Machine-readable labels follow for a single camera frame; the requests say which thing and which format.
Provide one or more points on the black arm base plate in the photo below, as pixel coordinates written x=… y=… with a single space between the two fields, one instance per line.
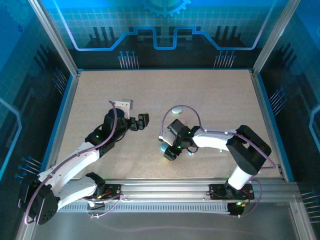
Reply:
x=215 y=187
x=112 y=191

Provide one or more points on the aluminium table side rail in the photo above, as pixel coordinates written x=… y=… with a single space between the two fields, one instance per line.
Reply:
x=69 y=105
x=266 y=117

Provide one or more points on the small black electronics box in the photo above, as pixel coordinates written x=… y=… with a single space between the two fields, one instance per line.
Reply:
x=235 y=210

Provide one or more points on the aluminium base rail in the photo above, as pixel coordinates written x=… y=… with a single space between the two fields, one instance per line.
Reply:
x=162 y=190

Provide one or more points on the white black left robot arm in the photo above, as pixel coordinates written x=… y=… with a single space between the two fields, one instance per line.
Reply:
x=72 y=160

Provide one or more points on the aluminium frame post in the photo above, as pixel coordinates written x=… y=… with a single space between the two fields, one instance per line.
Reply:
x=274 y=37
x=56 y=37

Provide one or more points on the blue earbud charging case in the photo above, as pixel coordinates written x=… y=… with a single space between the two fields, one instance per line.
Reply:
x=163 y=148

